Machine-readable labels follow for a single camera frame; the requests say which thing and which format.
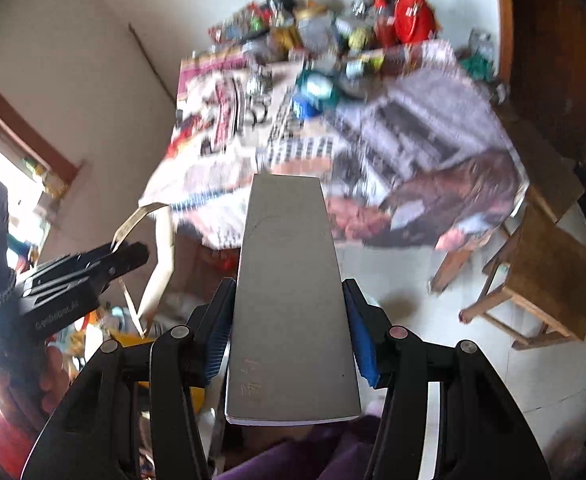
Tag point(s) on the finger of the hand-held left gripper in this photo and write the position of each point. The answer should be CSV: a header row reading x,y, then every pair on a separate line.
x,y
80,252
125,257

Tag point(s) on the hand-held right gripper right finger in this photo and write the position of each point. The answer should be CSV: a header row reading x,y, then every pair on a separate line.
x,y
360,340

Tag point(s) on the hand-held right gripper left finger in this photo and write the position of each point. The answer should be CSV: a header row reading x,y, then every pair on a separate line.
x,y
218,345

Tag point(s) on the beige paper strip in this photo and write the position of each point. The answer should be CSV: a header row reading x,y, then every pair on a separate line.
x,y
165,255

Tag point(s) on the grey card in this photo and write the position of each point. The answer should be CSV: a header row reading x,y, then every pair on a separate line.
x,y
288,285

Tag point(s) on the person's left forearm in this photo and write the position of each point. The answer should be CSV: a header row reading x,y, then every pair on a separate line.
x,y
8,435

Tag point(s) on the person's left hand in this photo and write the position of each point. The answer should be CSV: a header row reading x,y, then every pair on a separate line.
x,y
55,375

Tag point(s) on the red plastic bag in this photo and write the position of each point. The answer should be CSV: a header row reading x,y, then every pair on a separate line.
x,y
218,267

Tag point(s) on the wooden table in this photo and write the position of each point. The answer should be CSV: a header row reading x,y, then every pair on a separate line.
x,y
450,270

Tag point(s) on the purple clothing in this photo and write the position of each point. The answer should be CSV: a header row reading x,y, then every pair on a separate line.
x,y
298,452

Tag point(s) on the table with newspaper-print cloth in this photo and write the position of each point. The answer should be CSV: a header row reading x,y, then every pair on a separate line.
x,y
353,160

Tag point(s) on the low wooden stool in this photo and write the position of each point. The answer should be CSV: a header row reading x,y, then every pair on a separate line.
x,y
543,170
548,270

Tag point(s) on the blue can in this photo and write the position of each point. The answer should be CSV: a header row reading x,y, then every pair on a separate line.
x,y
307,106

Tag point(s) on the red snack bag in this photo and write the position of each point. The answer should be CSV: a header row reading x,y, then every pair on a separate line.
x,y
230,27

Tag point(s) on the teal round container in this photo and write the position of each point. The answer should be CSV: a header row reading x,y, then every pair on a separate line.
x,y
320,87

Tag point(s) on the green plastic bag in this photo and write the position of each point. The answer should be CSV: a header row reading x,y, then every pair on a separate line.
x,y
477,67

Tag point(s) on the plastic jar with gold lid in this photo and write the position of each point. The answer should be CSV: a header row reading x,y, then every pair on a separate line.
x,y
313,22

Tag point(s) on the yellow-green bumpy ball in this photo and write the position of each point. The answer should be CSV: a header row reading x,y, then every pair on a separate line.
x,y
359,39

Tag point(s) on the red sauce bottle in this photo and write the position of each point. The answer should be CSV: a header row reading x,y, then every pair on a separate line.
x,y
384,22

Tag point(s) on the glass jar with white lid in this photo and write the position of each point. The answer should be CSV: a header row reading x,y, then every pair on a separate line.
x,y
480,42

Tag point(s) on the red thermos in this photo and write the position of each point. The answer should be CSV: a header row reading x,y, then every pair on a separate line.
x,y
413,12

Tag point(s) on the crumpled silver foil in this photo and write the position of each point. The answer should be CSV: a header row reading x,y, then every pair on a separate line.
x,y
363,5

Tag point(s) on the brown wooden door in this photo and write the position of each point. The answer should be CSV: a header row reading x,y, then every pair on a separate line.
x,y
503,25
558,50

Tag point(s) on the wooden window frame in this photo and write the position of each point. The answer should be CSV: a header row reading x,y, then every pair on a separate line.
x,y
38,140

